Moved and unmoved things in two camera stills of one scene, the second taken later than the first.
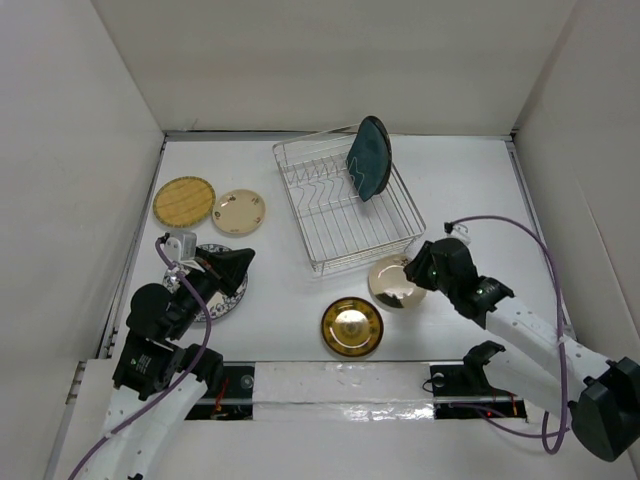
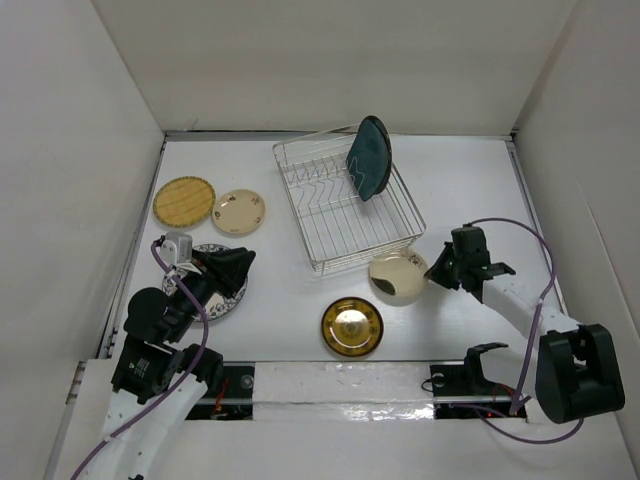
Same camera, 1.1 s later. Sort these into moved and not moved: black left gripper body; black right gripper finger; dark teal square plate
Moved: black right gripper finger
Not moved: black left gripper body; dark teal square plate
